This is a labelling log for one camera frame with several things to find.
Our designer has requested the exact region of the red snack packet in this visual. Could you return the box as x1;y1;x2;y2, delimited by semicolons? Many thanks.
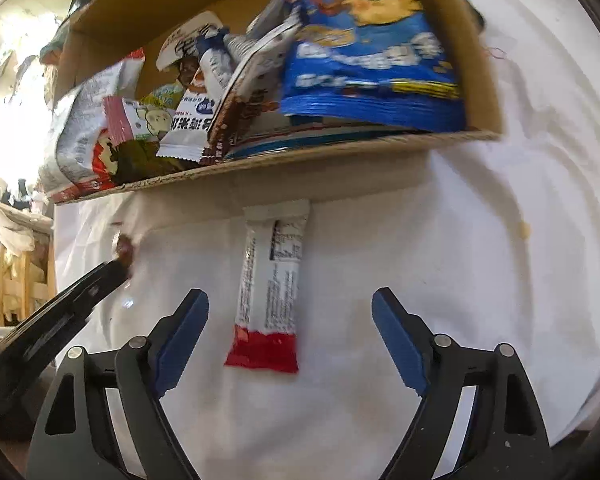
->
50;135;123;203

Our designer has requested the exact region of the crumpled white cloth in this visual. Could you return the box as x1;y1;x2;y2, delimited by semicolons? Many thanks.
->
0;200;56;256

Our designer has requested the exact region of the narrow white and brown wrapper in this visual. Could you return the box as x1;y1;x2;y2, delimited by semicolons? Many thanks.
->
200;25;301;163

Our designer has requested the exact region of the white bar wrapper red end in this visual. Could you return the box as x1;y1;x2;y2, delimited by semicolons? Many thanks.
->
224;200;311;373

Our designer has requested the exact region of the small brown snack packet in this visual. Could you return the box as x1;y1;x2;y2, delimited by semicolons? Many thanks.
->
114;232;137;267

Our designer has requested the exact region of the small red white cartoon packet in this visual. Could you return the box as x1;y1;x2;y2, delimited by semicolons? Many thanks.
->
104;96;176;143

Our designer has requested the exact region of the blue donut snack bag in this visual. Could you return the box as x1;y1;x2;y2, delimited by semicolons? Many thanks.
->
280;0;466;133

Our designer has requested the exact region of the wooden crate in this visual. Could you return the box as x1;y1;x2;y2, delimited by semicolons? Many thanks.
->
0;220;57;326

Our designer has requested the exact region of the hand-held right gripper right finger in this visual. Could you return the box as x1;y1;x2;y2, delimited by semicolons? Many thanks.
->
371;287;553;480

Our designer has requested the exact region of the white chip bag yellow label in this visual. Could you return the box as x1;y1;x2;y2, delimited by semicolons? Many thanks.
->
37;50;146;201

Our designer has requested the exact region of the yellow snack bag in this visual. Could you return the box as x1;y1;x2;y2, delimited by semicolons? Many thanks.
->
142;82;186;111

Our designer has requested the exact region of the white tablecloth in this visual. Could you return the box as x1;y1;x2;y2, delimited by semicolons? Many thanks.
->
50;0;600;480

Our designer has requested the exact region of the white packet black print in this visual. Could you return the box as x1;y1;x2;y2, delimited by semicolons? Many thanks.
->
156;10;221;71

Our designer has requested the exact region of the dark snack in clear packet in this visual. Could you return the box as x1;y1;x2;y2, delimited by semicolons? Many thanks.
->
112;139;181;183

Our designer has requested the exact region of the cardboard box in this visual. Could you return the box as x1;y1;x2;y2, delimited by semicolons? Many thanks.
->
50;0;503;206

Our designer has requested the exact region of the red and white pancake packet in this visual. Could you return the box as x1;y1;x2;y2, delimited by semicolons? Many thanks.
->
157;72;231;163

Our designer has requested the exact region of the blue and white snack bag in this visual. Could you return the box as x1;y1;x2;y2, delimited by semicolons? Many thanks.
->
225;127;411;161

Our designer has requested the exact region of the small blue and white packet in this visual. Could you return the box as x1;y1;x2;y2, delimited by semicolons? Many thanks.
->
195;27;241;91

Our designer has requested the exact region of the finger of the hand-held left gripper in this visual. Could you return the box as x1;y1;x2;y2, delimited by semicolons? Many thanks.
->
0;259;133;366

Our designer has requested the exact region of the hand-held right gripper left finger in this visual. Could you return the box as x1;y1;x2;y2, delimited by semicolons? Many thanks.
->
27;287;211;480

